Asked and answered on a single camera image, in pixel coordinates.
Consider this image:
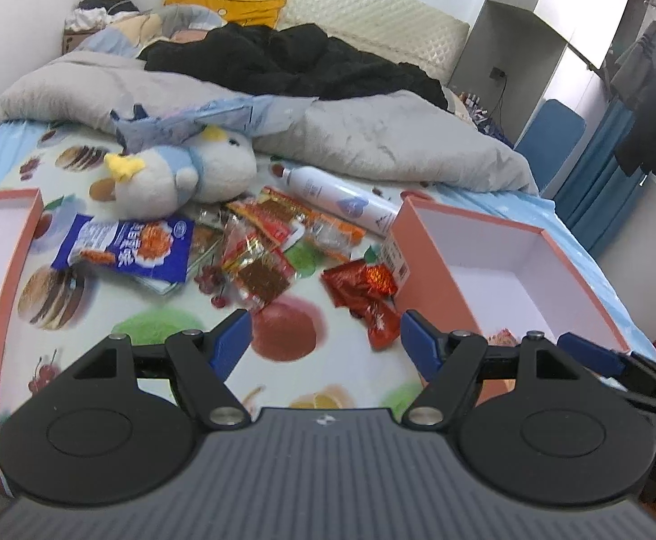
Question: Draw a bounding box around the cream quilted headboard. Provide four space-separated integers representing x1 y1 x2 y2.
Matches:
167 0 471 88

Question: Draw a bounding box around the white spray bottle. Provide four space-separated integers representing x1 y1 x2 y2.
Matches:
283 167 402 237

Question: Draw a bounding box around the white wardrobe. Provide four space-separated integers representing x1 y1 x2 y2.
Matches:
452 0 655 147

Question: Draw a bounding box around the white blue plush penguin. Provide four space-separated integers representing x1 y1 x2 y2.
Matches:
104 125 258 220

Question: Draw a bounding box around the large red snack packet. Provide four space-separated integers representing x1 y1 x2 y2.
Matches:
321 259 399 319

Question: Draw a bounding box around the blue snack packet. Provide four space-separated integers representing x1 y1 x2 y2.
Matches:
52 215 195 285

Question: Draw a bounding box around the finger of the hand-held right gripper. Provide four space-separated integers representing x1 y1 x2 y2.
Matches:
556 333 656 401

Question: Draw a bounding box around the green bordered snack packet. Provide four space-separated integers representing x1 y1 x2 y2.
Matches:
136 219 224 296

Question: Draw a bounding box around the clear orange snack packet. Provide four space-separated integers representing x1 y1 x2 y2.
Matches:
304 212 369 264

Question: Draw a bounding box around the blue curtain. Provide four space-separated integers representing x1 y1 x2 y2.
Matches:
553 98 649 254

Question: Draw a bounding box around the light blue plastic bag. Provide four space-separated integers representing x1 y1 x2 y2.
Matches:
111 95 317 153

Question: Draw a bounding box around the blue chair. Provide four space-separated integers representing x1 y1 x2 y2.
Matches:
515 99 586 198

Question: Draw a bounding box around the orange striped snack packet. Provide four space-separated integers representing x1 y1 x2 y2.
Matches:
226 199 306 251

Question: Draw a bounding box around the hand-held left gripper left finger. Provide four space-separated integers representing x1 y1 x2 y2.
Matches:
72 309 253 431

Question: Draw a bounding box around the brown jerky snack packet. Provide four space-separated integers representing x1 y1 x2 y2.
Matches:
257 185 317 226

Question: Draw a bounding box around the pink cardboard box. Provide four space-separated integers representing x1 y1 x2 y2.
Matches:
389 196 633 400

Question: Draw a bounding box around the small red snack packet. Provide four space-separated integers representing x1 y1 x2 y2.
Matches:
362 298 403 352

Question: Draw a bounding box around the grey blanket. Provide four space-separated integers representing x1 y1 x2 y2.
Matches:
0 50 539 195

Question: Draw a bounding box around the yellow pillow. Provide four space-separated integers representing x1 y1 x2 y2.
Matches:
164 0 287 29

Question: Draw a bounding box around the pile of clothes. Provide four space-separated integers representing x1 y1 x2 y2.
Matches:
63 0 140 35

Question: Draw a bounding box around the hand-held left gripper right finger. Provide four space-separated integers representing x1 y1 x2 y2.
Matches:
400 309 582 431

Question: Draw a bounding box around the square brown snack packet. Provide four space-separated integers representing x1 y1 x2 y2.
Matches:
221 230 298 311

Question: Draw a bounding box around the light blue patterned quilt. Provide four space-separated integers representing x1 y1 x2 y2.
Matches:
80 4 233 60

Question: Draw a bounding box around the black power cable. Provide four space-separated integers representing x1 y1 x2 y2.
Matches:
488 76 509 133

